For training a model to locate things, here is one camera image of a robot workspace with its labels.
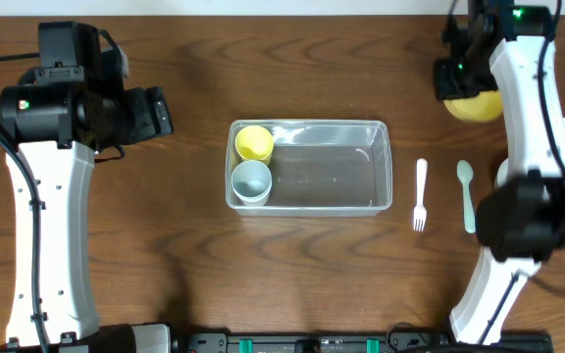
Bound yellow bowl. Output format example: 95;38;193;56
443;91;503;123

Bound yellow cup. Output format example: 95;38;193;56
234;126;274;165

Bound grey cup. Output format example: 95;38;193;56
231;160;273;207

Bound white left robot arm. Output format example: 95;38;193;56
0;82;173;352

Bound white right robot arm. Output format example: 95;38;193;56
434;0;565;352

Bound clear plastic container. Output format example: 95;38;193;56
225;119;393;217

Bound mint green plastic spoon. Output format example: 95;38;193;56
457;160;476;233

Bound pink plastic fork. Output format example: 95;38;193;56
413;158;428;231

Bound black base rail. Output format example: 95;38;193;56
170;327;554;353

